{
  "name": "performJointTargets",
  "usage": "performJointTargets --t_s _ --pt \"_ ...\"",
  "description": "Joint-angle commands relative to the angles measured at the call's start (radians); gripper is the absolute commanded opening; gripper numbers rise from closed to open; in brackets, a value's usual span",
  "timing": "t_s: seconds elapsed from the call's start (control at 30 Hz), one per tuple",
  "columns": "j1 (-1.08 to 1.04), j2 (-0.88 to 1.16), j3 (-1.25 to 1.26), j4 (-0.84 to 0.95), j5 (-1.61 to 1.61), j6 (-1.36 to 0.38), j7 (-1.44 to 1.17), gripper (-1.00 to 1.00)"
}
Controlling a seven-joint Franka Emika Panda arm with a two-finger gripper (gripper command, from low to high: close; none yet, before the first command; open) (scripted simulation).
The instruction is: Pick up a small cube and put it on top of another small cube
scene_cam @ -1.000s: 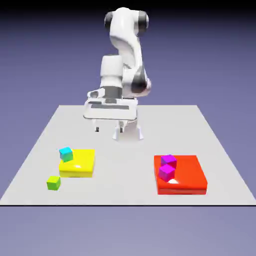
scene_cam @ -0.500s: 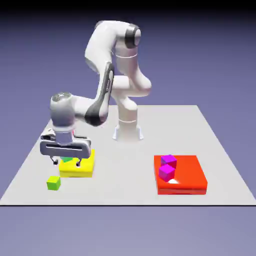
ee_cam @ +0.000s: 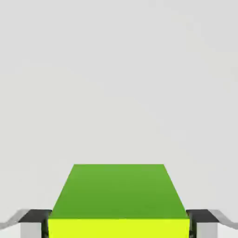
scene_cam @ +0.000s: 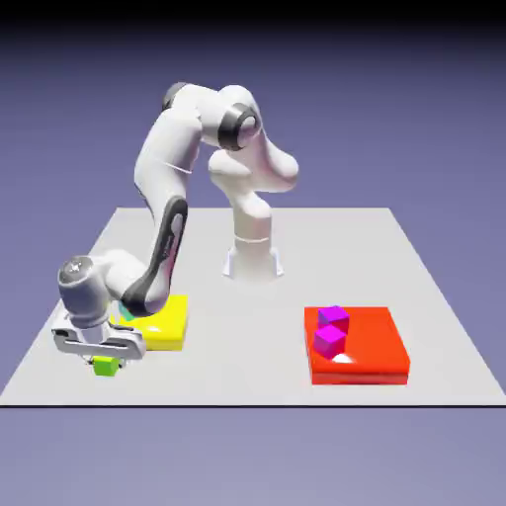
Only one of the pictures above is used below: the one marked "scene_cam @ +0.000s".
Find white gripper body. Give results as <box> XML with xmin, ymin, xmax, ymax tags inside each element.
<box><xmin>50</xmin><ymin>320</ymin><xmax>148</xmax><ymax>362</ymax></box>

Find small green cube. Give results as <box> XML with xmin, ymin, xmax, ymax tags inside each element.
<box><xmin>93</xmin><ymin>356</ymin><xmax>121</xmax><ymax>378</ymax></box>

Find small magenta cube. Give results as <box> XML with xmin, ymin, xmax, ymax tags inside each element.
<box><xmin>313</xmin><ymin>324</ymin><xmax>347</xmax><ymax>361</ymax></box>
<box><xmin>317</xmin><ymin>304</ymin><xmax>351</xmax><ymax>333</ymax></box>

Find large yellow box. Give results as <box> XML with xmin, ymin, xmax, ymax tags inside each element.
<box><xmin>110</xmin><ymin>294</ymin><xmax>189</xmax><ymax>352</ymax></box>

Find large orange box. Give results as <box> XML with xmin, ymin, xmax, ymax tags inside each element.
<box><xmin>303</xmin><ymin>305</ymin><xmax>411</xmax><ymax>386</ymax></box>

